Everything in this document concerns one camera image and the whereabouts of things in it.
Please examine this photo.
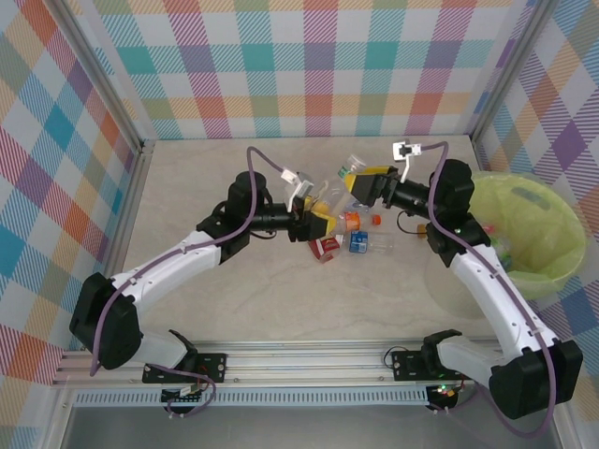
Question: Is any white perforated cable duct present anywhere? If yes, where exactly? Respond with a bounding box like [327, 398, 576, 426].
[73, 389, 431, 409]

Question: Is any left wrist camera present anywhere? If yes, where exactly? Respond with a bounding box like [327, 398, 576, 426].
[279, 167, 315, 211]

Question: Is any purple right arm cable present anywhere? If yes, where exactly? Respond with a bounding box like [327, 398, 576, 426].
[418, 141, 558, 440]

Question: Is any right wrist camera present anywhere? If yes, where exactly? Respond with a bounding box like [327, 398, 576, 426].
[391, 139, 425, 183]

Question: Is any aluminium frame post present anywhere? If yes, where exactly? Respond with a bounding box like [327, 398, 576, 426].
[469, 0, 562, 146]
[58, 0, 156, 158]

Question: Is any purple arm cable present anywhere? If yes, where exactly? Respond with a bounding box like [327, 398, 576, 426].
[418, 141, 558, 440]
[88, 146, 287, 378]

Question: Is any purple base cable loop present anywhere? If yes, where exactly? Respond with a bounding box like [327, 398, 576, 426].
[163, 371, 217, 420]

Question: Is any small circuit board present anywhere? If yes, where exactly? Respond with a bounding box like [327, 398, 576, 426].
[160, 384, 207, 406]
[426, 383, 459, 404]

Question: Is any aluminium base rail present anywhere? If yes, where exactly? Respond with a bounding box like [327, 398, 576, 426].
[51, 340, 516, 390]

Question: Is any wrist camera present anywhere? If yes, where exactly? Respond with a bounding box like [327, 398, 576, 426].
[279, 167, 315, 211]
[391, 139, 425, 183]

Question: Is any clear bottle with blue label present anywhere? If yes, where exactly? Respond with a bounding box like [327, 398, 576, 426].
[347, 230, 398, 256]

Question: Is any tea bottle with red label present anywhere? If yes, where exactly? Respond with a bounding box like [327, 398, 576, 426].
[307, 235, 343, 266]

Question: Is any yellow-green trash bin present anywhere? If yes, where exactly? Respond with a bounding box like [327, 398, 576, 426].
[467, 170, 590, 302]

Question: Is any steel lower shelf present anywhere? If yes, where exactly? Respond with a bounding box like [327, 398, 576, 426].
[60, 405, 562, 449]

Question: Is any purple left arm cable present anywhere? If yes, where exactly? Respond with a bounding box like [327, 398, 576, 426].
[88, 146, 287, 378]

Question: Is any clear bottle with orange label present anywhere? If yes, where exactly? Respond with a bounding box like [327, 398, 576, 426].
[343, 210, 384, 234]

